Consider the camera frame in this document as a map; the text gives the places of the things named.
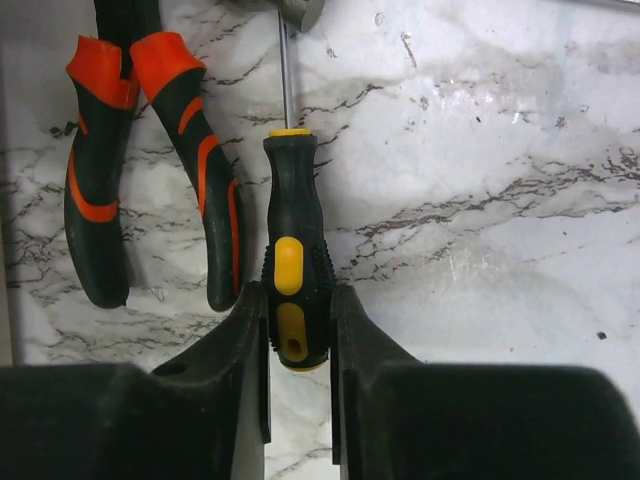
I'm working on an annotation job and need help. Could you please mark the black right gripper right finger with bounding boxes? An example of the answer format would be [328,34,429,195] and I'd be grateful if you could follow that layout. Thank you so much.
[330,286,639,479]

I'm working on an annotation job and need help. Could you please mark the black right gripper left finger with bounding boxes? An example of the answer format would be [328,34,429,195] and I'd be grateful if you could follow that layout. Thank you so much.
[1,282,270,479]

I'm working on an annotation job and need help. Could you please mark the yellow black screwdriver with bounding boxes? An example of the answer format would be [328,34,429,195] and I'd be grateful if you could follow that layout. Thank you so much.
[262,14,336,372]

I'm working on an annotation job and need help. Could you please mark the orange black long-nose pliers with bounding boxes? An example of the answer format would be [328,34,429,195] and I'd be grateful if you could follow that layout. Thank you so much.
[63,1,246,312]

